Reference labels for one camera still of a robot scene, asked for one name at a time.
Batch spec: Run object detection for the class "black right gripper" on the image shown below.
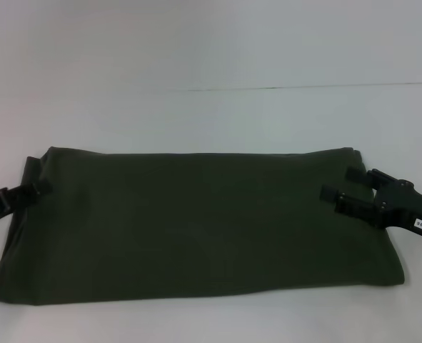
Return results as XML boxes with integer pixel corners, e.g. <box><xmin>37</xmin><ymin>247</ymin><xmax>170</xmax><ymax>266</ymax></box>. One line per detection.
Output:
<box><xmin>319</xmin><ymin>166</ymin><xmax>422</xmax><ymax>247</ymax></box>

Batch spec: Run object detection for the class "dark green FREE t-shirt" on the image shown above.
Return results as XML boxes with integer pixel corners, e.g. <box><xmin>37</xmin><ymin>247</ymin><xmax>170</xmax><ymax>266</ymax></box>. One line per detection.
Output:
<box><xmin>0</xmin><ymin>145</ymin><xmax>408</xmax><ymax>298</ymax></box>

